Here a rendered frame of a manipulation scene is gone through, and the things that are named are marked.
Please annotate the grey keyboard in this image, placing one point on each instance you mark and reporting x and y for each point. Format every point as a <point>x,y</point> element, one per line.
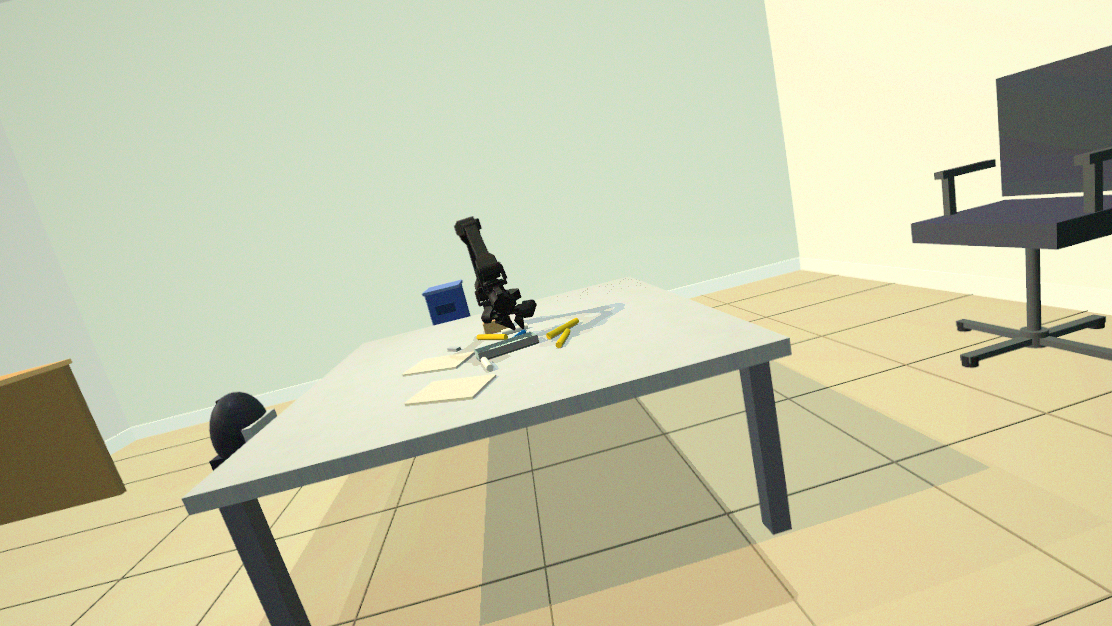
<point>507,346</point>

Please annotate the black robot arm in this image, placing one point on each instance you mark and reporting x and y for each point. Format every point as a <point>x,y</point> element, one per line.
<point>488,288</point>

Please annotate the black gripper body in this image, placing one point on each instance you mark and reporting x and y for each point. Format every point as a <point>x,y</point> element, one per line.
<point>525,310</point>

